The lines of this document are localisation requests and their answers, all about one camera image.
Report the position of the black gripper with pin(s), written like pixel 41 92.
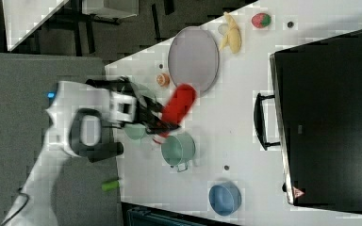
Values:
pixel 147 108

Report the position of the red ketchup bottle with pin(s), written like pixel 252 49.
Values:
pixel 179 105

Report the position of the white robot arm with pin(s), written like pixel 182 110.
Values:
pixel 81 117

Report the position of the black toaster oven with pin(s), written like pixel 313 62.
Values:
pixel 317 91

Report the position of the green perforated colander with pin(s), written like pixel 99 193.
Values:
pixel 137 131

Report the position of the orange slice toy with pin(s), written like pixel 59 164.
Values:
pixel 163 80

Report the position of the black cylinder container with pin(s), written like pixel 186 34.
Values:
pixel 117 84

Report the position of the green metal cup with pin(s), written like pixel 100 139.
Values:
pixel 177 150

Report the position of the round grey plate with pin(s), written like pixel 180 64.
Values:
pixel 194 58

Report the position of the green marker pen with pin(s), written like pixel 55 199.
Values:
pixel 110 185

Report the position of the peeled toy banana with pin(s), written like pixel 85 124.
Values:
pixel 232 37

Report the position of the blue bowl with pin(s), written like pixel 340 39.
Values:
pixel 224 198

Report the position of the pink toy strawberry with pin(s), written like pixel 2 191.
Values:
pixel 261 20

